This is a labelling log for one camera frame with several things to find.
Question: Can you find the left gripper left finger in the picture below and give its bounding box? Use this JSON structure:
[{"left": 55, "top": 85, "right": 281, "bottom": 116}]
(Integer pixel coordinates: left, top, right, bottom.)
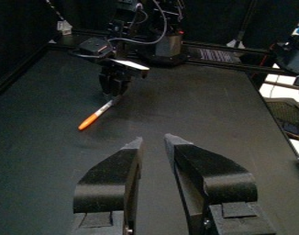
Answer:
[{"left": 69, "top": 136, "right": 144, "bottom": 235}]

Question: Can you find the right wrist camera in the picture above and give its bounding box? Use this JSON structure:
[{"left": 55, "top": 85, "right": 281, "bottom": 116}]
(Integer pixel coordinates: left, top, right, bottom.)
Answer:
[{"left": 77, "top": 37, "right": 115, "bottom": 59}]

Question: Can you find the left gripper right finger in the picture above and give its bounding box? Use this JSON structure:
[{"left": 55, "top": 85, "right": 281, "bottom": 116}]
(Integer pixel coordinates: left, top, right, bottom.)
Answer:
[{"left": 163, "top": 133, "right": 276, "bottom": 235}]

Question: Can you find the grey marker pen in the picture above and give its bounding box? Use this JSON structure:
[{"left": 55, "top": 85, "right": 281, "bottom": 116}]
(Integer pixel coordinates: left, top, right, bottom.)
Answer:
[{"left": 77, "top": 95, "right": 125, "bottom": 131}]

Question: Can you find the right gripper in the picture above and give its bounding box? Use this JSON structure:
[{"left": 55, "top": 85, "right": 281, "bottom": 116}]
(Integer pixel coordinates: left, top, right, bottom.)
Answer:
[{"left": 97, "top": 56, "right": 152, "bottom": 84}]

